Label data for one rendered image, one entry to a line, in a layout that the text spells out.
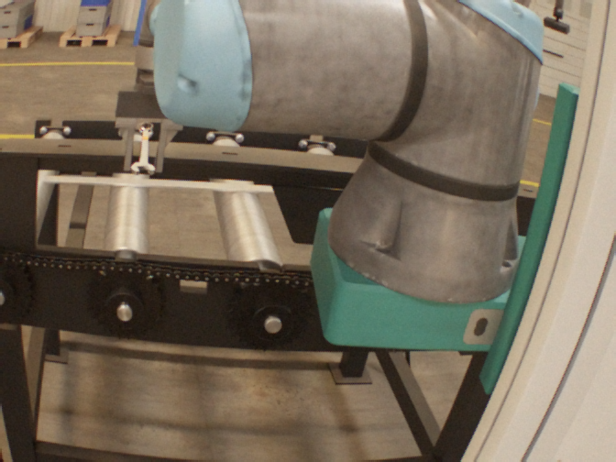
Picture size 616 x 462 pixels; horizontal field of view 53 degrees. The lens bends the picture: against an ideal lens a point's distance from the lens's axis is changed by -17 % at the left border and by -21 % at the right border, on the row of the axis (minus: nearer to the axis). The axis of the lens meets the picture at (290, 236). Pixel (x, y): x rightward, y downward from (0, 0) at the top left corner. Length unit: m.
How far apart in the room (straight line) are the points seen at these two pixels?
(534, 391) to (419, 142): 0.23
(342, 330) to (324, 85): 0.21
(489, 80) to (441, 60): 0.05
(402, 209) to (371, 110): 0.10
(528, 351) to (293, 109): 0.27
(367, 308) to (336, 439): 1.94
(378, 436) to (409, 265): 2.02
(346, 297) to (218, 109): 0.19
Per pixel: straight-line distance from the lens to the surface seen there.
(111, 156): 1.31
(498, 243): 0.62
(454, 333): 0.64
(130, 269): 1.40
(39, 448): 1.82
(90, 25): 9.00
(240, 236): 1.67
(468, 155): 0.58
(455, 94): 0.55
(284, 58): 0.49
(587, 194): 0.52
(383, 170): 0.61
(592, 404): 0.65
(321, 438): 2.52
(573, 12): 12.50
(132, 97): 1.23
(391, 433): 2.62
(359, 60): 0.51
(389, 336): 0.63
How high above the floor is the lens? 1.60
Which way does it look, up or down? 24 degrees down
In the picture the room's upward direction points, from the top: 10 degrees clockwise
